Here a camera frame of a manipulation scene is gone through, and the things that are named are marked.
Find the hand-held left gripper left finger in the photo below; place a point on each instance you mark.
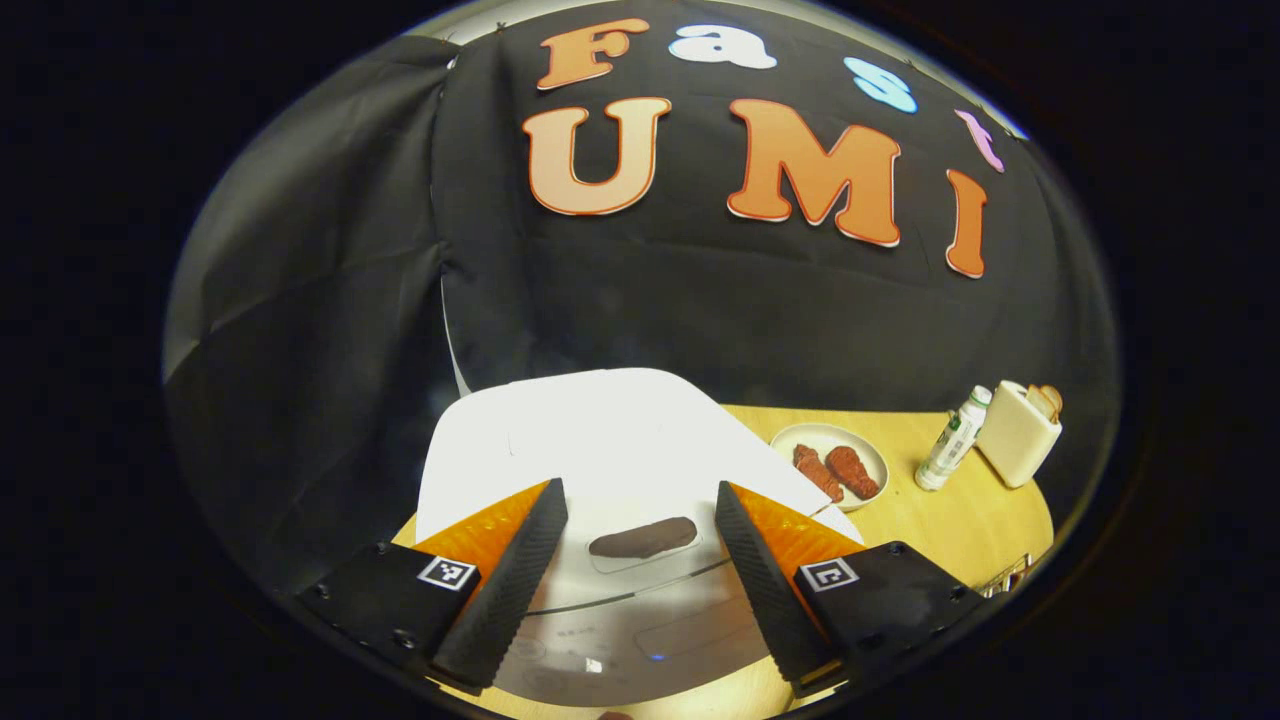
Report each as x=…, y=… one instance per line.
x=510, y=590

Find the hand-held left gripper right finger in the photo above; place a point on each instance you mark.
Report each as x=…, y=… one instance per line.
x=760, y=590

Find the white rice cooker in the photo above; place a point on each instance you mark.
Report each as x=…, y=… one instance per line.
x=620, y=440

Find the red-brown meat piece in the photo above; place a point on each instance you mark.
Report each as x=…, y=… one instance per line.
x=815, y=472
x=855, y=472

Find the white round plate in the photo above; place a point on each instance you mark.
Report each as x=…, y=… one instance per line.
x=870, y=455

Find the white plastic bottle green label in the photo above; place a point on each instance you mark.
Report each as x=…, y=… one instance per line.
x=955, y=440

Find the cream toaster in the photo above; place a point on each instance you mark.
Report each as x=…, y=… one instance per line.
x=1015, y=440

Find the black backdrop cloth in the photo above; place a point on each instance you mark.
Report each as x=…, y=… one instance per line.
x=700, y=300

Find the toast bread slice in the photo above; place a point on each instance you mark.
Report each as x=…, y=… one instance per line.
x=1047, y=402

